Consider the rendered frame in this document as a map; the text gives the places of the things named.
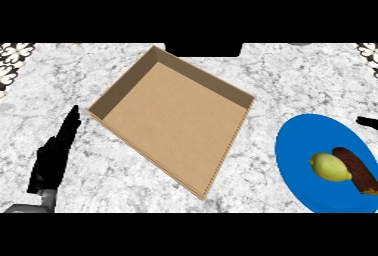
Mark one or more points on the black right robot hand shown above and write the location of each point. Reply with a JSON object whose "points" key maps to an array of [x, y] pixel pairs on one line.
{"points": [[368, 122]]}

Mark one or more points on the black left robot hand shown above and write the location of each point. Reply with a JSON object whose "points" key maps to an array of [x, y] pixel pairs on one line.
{"points": [[52, 156]]}

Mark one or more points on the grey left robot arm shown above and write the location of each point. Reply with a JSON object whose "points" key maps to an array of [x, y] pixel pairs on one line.
{"points": [[39, 203]]}

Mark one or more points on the blue plate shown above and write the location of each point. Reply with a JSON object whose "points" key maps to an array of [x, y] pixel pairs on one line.
{"points": [[315, 160]]}

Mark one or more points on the brown cardboard box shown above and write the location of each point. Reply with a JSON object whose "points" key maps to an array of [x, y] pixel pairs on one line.
{"points": [[178, 123]]}

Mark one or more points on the yellow lemon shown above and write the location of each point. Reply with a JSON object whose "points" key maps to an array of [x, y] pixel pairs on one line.
{"points": [[330, 166]]}

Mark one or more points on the black white floral tile panel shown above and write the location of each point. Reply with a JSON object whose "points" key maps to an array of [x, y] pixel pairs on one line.
{"points": [[13, 63], [370, 53]]}

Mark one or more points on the grey round object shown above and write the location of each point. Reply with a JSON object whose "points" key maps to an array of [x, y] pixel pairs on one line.
{"points": [[302, 44]]}

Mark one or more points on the black appliance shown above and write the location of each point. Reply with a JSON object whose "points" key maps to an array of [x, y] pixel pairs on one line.
{"points": [[203, 49]]}

